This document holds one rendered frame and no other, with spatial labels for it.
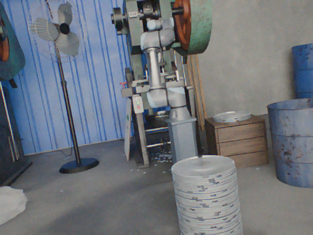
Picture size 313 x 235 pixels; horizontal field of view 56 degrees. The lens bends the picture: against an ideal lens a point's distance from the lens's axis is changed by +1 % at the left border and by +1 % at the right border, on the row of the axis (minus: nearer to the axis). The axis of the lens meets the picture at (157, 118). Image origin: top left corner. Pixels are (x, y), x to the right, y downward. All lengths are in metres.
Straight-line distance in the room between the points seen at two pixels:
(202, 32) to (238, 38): 1.78
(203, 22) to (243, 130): 0.95
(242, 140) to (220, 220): 1.05
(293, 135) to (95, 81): 2.65
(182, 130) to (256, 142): 0.60
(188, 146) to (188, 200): 0.81
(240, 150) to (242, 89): 2.14
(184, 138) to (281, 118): 0.64
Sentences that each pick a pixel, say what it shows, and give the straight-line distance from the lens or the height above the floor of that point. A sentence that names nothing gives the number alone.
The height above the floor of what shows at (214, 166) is 0.34.
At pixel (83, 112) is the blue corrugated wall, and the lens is 3.90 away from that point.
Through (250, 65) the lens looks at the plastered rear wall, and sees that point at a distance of 4.38.
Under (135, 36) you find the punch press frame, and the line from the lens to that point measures 2.68.
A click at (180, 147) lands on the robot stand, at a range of 2.05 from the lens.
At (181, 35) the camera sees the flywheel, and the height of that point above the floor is 1.13.
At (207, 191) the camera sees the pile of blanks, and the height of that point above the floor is 0.28.
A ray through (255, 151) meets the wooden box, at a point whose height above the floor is 0.12.
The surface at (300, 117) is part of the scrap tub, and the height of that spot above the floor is 0.43.
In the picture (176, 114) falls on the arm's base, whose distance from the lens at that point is 2.03.
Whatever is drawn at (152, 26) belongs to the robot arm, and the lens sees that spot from 2.50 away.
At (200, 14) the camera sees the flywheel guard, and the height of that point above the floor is 1.21.
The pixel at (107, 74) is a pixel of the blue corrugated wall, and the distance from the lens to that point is 3.88.
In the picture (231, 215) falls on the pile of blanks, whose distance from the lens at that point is 1.37.
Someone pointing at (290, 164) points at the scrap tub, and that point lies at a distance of 1.97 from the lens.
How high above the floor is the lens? 0.79
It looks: 9 degrees down
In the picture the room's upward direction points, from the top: 8 degrees counter-clockwise
